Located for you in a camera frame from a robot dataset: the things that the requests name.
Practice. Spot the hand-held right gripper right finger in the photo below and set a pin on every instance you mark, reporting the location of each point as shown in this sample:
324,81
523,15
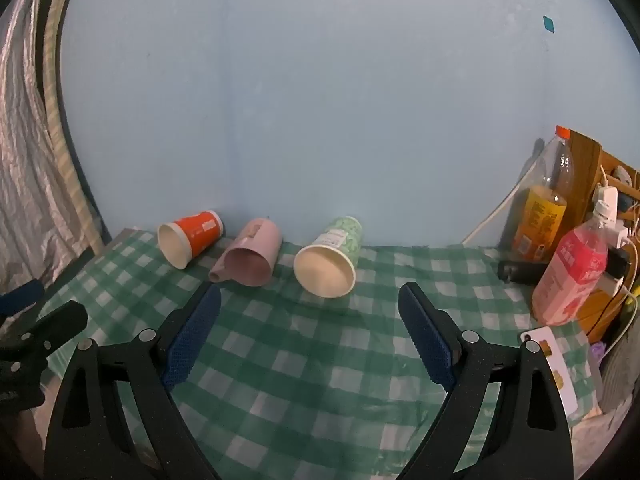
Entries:
427,340

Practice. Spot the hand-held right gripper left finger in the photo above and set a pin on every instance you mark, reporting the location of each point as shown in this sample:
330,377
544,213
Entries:
192,340

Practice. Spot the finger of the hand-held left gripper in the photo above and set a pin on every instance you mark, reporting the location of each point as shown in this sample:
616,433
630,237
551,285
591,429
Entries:
22,292
57,322

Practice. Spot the green patterned paper cup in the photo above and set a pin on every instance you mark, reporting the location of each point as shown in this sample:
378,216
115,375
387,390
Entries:
327,267

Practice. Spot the pink cup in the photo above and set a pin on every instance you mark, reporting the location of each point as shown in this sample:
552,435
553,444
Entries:
250,260

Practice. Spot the orange paper cup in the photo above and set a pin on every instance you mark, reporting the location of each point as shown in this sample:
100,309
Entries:
192,235

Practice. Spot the black cylinder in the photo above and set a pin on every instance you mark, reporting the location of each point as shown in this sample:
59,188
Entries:
522,272

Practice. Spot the green checked tablecloth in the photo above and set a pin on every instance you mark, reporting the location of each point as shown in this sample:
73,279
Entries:
310,365

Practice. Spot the white card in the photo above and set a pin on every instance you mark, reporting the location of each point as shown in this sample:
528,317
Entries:
555,365

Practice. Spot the silver curtain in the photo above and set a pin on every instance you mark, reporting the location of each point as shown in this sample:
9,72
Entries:
25,160

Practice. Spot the pink plastic bottle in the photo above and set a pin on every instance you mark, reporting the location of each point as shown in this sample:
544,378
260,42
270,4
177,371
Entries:
572,270

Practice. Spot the striped beige cloth strip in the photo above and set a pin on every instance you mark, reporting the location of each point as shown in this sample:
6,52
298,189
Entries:
62,135

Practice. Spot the orange-label plastic bottle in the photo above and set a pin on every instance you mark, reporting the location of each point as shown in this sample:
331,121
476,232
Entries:
542,215

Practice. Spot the white charger adapter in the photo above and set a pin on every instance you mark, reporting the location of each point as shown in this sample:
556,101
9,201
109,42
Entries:
620,235

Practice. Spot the white power plug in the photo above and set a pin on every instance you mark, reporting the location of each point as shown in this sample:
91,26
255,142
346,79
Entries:
606,200

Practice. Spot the wooden shelf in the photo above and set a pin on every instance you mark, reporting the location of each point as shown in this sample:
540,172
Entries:
587,160

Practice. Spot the teal wall sticker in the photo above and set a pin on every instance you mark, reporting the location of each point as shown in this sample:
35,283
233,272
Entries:
549,23

